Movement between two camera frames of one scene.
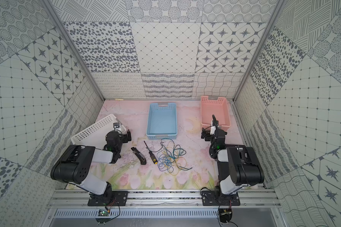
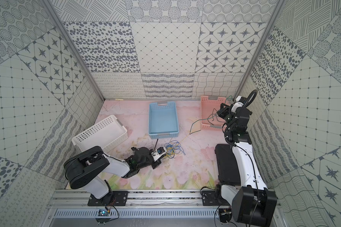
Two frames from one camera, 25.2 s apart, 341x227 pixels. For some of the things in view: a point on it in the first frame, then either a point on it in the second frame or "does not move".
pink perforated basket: [219, 107] does not move
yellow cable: [171, 161] -> [174, 149]
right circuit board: [225, 214] does not move
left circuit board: [102, 213] does not move
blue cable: [164, 161] -> [173, 147]
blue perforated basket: [162, 122] does not move
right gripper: [207, 135] -> [224, 110]
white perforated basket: [95, 135] does not move
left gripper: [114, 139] -> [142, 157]
